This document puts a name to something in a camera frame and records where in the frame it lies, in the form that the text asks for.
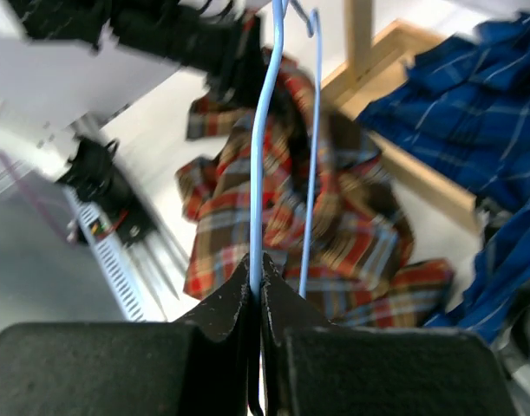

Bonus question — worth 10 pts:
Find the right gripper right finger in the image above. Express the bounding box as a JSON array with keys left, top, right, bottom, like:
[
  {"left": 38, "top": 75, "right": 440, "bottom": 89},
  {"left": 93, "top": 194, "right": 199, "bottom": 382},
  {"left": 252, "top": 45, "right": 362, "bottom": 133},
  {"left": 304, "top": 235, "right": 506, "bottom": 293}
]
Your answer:
[{"left": 261, "top": 255, "right": 518, "bottom": 416}]

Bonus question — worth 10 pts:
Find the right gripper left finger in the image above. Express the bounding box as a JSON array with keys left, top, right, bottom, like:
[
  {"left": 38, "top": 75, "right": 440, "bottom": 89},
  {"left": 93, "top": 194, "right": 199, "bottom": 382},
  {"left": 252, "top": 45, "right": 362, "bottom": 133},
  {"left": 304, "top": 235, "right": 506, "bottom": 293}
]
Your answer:
[{"left": 0, "top": 259, "right": 261, "bottom": 415}]

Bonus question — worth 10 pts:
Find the red brown plaid shirt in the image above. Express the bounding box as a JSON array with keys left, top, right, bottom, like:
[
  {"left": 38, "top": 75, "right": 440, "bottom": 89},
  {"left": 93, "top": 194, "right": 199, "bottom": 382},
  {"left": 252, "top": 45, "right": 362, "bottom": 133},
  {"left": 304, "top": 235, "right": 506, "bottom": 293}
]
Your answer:
[{"left": 176, "top": 59, "right": 454, "bottom": 328}]

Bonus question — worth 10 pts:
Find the light blue hanger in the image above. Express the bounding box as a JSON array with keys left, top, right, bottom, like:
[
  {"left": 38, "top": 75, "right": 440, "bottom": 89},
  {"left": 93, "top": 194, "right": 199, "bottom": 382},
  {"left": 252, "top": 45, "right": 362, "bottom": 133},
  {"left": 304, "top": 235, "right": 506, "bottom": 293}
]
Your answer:
[{"left": 249, "top": 0, "right": 323, "bottom": 302}]

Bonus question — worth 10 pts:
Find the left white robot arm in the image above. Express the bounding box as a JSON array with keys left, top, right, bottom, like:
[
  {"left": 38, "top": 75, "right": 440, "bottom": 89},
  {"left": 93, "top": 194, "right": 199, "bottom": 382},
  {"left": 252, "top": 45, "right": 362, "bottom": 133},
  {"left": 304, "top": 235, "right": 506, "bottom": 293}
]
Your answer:
[{"left": 0, "top": 1, "right": 265, "bottom": 127}]

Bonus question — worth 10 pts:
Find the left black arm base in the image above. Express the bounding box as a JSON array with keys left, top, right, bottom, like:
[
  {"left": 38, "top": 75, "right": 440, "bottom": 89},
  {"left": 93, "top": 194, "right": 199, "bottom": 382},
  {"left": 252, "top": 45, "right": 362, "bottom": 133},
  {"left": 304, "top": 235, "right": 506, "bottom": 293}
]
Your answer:
[{"left": 57, "top": 135, "right": 156, "bottom": 246}]

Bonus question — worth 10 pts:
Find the blue plaid shirt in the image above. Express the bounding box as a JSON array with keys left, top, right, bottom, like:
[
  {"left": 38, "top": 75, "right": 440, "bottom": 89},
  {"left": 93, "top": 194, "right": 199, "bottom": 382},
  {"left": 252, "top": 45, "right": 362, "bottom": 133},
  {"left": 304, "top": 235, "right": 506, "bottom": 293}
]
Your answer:
[{"left": 358, "top": 12, "right": 530, "bottom": 342}]

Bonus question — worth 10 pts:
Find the wooden clothes rack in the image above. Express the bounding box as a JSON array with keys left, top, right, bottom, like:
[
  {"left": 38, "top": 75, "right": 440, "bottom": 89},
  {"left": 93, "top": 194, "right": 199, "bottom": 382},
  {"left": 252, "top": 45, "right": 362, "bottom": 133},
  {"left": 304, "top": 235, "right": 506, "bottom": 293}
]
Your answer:
[{"left": 322, "top": 1, "right": 481, "bottom": 233}]

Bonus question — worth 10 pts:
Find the aluminium mounting rail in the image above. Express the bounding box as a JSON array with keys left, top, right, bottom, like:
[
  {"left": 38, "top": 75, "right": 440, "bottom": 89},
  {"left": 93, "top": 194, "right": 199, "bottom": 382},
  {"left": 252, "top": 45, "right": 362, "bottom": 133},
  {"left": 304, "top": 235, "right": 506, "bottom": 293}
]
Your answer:
[{"left": 0, "top": 111, "right": 188, "bottom": 329}]

